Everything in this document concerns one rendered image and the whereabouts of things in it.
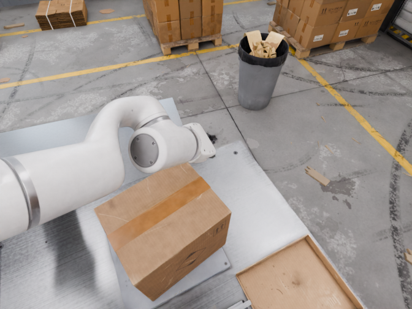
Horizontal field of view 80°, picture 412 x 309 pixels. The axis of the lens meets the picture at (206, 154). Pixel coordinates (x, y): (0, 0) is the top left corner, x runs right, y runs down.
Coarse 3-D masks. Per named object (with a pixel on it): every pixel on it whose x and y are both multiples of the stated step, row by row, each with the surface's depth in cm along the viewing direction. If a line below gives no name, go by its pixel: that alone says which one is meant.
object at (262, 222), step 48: (240, 144) 120; (240, 192) 104; (48, 240) 92; (96, 240) 92; (240, 240) 92; (288, 240) 92; (0, 288) 82; (48, 288) 82; (96, 288) 82; (192, 288) 82; (240, 288) 82
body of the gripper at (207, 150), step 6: (192, 126) 61; (198, 126) 64; (198, 132) 62; (204, 132) 66; (204, 138) 63; (204, 144) 61; (210, 144) 65; (204, 150) 59; (210, 150) 63; (198, 156) 58; (204, 156) 60; (210, 156) 64; (192, 162) 60; (198, 162) 63
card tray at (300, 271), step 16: (304, 240) 91; (272, 256) 88; (288, 256) 88; (304, 256) 88; (320, 256) 87; (240, 272) 82; (256, 272) 84; (272, 272) 84; (288, 272) 84; (304, 272) 84; (320, 272) 84; (336, 272) 81; (256, 288) 82; (272, 288) 82; (288, 288) 82; (304, 288) 82; (320, 288) 82; (336, 288) 82; (256, 304) 79; (272, 304) 79; (288, 304) 79; (304, 304) 79; (320, 304) 79; (336, 304) 79; (352, 304) 79
